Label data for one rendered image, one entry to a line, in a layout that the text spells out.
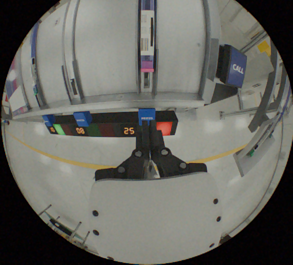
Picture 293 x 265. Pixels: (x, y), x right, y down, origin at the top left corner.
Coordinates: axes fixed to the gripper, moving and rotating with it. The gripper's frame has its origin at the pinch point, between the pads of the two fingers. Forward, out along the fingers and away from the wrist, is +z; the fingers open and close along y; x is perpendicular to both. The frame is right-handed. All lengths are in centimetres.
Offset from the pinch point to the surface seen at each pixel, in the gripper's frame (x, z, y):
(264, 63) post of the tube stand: 16.0, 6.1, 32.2
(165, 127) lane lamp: -4.1, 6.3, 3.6
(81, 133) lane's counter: -5.4, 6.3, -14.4
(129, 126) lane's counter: -3.6, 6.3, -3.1
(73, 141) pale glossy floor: -59, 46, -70
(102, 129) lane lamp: -4.2, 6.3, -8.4
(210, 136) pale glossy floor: -59, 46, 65
